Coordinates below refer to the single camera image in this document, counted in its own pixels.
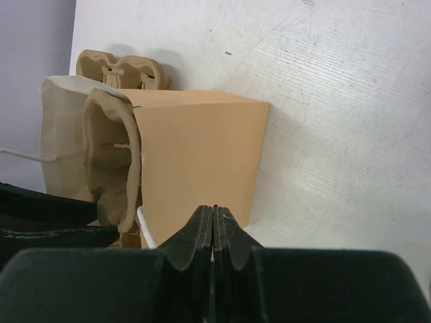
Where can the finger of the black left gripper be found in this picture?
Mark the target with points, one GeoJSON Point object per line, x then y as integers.
{"type": "Point", "coordinates": [13, 242]}
{"type": "Point", "coordinates": [30, 211]}

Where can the brown pulp cup carrier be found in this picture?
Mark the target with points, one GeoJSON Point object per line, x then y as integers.
{"type": "Point", "coordinates": [112, 158]}
{"type": "Point", "coordinates": [127, 72]}

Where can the brown paper bag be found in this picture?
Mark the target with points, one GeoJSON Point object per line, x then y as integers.
{"type": "Point", "coordinates": [197, 148]}

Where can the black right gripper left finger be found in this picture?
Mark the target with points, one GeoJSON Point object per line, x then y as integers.
{"type": "Point", "coordinates": [171, 283]}

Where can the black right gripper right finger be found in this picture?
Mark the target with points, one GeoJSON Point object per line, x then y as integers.
{"type": "Point", "coordinates": [259, 284]}

